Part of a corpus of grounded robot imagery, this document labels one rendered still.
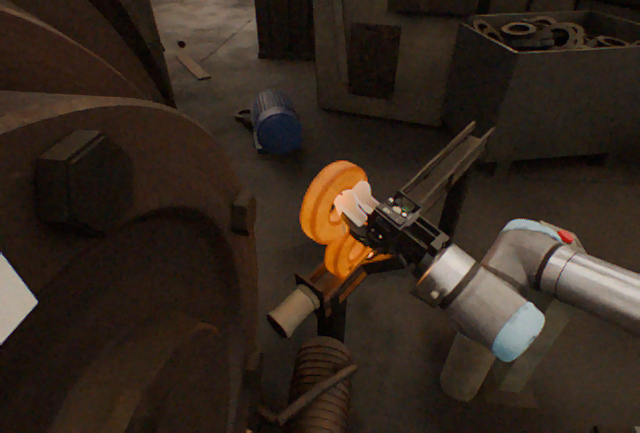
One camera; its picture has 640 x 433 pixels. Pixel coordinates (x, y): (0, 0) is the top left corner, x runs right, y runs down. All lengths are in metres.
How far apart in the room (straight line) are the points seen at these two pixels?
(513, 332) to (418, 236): 0.18
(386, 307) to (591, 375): 0.73
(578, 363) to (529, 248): 1.04
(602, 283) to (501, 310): 0.17
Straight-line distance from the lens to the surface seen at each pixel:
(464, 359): 1.28
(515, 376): 1.46
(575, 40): 2.69
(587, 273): 0.70
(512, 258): 0.73
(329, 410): 0.82
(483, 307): 0.59
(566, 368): 1.69
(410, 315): 1.61
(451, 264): 0.58
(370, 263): 0.68
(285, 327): 0.72
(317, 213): 0.62
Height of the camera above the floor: 1.28
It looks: 38 degrees down
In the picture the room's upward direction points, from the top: straight up
